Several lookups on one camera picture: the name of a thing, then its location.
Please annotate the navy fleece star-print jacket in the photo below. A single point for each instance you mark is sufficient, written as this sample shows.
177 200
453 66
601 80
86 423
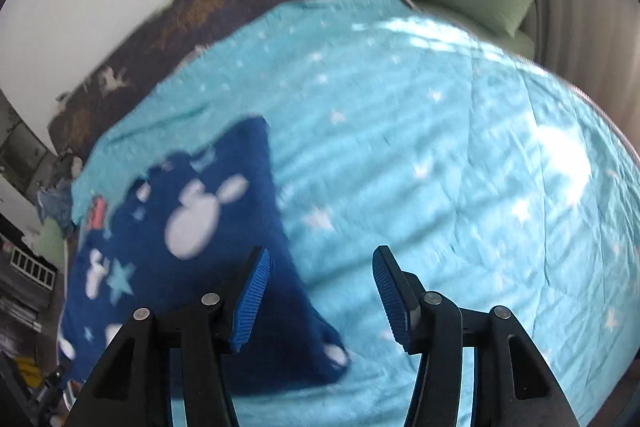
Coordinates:
240 217

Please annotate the green seat cushion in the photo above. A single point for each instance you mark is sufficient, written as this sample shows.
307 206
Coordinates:
52 244

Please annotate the grey clothes pile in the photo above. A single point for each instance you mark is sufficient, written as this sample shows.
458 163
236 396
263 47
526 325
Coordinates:
70 167

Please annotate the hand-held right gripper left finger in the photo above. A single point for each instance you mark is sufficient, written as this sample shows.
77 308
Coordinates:
252 297

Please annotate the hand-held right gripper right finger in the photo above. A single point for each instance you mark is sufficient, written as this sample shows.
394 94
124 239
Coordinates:
390 297

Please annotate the light blue star quilt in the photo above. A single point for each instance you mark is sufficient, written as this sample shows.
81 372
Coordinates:
400 132

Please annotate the white shoe rack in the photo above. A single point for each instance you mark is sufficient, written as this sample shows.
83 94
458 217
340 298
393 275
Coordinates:
32 268

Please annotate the folded pink garment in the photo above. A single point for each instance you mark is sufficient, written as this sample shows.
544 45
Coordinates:
97 213

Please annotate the blue jeans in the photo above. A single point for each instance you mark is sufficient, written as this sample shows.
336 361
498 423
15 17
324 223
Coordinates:
55 209

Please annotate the dark deer-print mattress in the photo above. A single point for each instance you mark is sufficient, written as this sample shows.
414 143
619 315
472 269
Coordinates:
210 2

